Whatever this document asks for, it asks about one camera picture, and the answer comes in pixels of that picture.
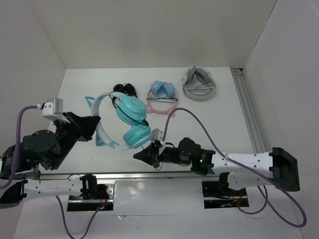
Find teal cat-ear headphones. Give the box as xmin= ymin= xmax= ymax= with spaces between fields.
xmin=84 ymin=92 xmax=152 ymax=151

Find black headphone audio cable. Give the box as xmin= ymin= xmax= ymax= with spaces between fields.
xmin=108 ymin=91 xmax=150 ymax=126

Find aluminium rail front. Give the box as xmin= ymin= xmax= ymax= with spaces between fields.
xmin=38 ymin=170 xmax=252 ymax=181

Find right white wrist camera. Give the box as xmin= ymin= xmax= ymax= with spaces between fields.
xmin=152 ymin=128 xmax=166 ymax=155

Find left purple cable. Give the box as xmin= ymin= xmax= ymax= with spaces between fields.
xmin=0 ymin=104 xmax=105 ymax=239

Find aluminium rail right side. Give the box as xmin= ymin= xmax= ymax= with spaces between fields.
xmin=231 ymin=68 xmax=264 ymax=152

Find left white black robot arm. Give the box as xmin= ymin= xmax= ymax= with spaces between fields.
xmin=0 ymin=112 xmax=100 ymax=209

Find aluminium rail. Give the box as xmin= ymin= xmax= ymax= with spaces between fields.
xmin=231 ymin=68 xmax=264 ymax=152
xmin=38 ymin=170 xmax=252 ymax=181

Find grey white over-ear headphones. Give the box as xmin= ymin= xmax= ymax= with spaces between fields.
xmin=182 ymin=65 xmax=216 ymax=102

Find black on-ear headphones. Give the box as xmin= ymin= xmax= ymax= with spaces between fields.
xmin=113 ymin=83 xmax=138 ymax=98

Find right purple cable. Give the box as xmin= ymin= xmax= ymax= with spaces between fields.
xmin=163 ymin=108 xmax=307 ymax=228

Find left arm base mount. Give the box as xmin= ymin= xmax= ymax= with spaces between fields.
xmin=67 ymin=181 xmax=116 ymax=212

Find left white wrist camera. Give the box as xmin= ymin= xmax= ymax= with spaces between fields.
xmin=41 ymin=98 xmax=66 ymax=122

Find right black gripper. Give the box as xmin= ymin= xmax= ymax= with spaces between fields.
xmin=133 ymin=142 xmax=191 ymax=168

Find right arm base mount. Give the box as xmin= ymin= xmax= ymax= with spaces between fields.
xmin=202 ymin=181 xmax=249 ymax=209

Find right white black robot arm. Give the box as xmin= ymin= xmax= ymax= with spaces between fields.
xmin=133 ymin=137 xmax=300 ymax=195

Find pink blue cat-ear headphones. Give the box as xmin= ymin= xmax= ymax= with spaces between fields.
xmin=146 ymin=81 xmax=178 ymax=116

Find purple cable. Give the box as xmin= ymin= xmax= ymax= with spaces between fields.
xmin=0 ymin=104 xmax=105 ymax=239
xmin=163 ymin=108 xmax=307 ymax=228

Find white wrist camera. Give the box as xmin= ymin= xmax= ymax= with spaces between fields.
xmin=152 ymin=128 xmax=166 ymax=155
xmin=41 ymin=98 xmax=66 ymax=122

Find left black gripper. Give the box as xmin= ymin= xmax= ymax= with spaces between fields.
xmin=50 ymin=111 xmax=101 ymax=169

